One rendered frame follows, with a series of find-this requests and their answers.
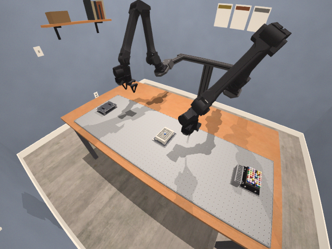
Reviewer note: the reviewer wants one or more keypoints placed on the cream grid rack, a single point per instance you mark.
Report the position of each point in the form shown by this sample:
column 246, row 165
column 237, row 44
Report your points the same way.
column 164, row 138

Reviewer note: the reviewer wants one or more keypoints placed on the black vial rack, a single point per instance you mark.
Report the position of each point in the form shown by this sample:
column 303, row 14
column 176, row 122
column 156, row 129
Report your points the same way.
column 249, row 185

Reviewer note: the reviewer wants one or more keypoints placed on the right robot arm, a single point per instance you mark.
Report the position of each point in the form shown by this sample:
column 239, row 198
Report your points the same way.
column 137, row 8

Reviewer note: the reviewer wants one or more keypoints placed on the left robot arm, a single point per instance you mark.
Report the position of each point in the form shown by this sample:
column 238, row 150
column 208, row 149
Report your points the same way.
column 268, row 39

